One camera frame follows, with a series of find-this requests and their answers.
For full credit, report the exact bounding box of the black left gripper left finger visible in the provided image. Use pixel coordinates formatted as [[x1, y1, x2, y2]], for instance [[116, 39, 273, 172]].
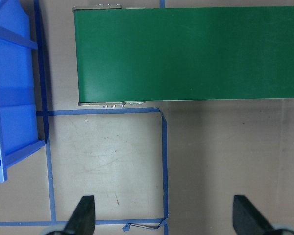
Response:
[[62, 195, 96, 235]]

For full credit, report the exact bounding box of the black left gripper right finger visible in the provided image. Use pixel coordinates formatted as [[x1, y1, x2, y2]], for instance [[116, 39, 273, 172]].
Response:
[[232, 195, 279, 235]]

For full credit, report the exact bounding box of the blue bin on left side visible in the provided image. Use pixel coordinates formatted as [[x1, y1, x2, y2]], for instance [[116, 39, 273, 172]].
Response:
[[0, 0, 44, 183]]

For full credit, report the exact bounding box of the green conveyor belt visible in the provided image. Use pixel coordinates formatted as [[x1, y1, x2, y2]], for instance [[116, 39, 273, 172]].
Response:
[[73, 5, 294, 105]]

